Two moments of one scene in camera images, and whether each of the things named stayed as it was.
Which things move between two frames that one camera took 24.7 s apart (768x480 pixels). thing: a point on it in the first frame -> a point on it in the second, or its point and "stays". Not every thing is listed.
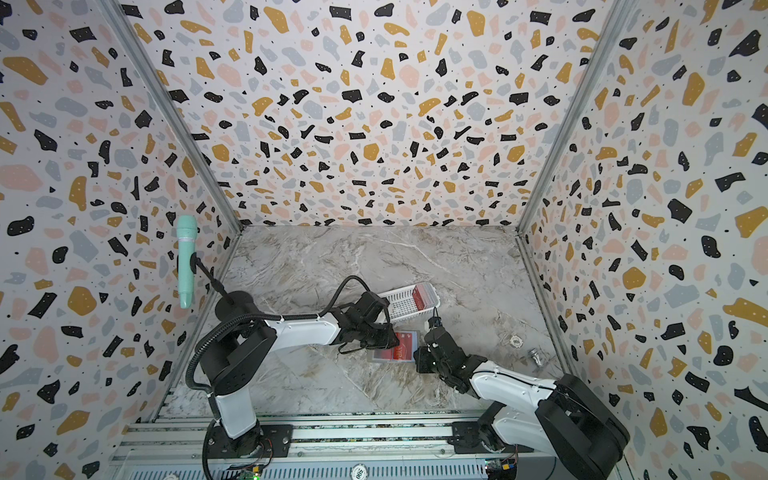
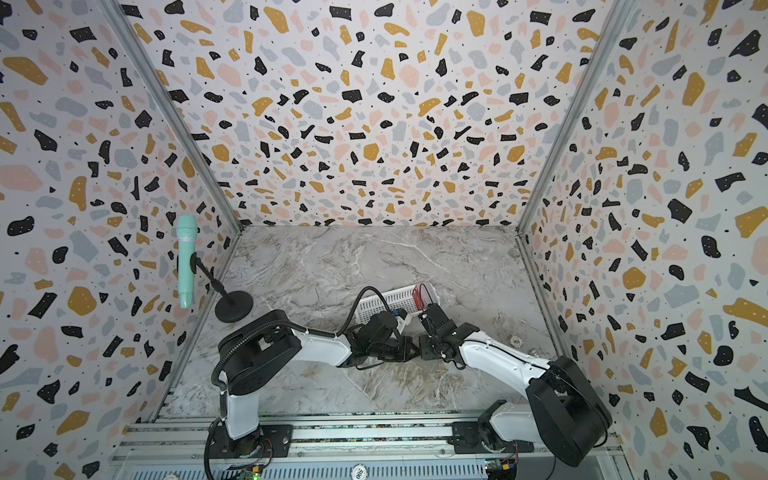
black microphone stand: x=231 y=304 stays
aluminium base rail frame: x=327 y=445 stays
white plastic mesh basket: x=409 y=305 stays
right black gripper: x=422 y=364 -> x=425 y=348
